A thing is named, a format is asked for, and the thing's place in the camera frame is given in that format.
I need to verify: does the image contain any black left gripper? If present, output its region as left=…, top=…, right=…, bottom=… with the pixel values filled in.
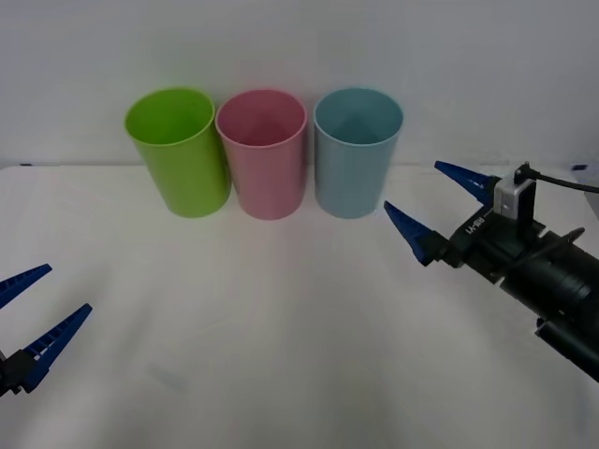
left=0, top=263, right=94, bottom=399

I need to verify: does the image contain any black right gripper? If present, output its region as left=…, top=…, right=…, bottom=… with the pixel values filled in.
left=383, top=160, right=549, bottom=284

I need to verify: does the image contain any pale blue plastic bin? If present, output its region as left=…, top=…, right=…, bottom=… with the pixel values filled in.
left=313, top=86, right=404, bottom=220

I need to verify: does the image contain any pink plastic bin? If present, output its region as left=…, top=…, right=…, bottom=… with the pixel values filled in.
left=214, top=88, right=309, bottom=220

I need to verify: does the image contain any green plastic bin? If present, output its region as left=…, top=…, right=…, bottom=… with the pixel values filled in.
left=124, top=86, right=232, bottom=219

